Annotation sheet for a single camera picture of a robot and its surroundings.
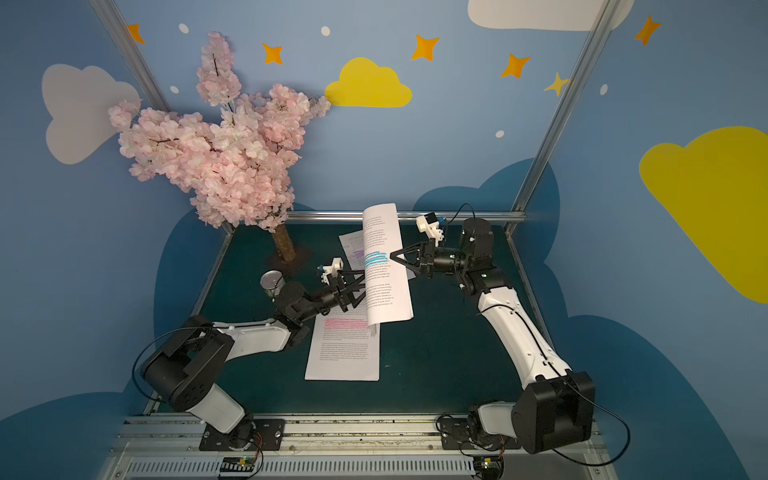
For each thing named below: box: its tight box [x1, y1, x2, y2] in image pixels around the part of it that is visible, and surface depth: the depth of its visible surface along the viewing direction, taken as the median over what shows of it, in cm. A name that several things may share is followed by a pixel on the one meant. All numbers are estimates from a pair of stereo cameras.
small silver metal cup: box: [260, 270, 285, 297], surface depth 100 cm
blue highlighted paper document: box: [363, 203, 414, 326], surface depth 67 cm
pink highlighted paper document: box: [305, 298, 381, 381], surface depth 90 cm
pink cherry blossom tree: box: [108, 31, 331, 263], surface depth 67 cm
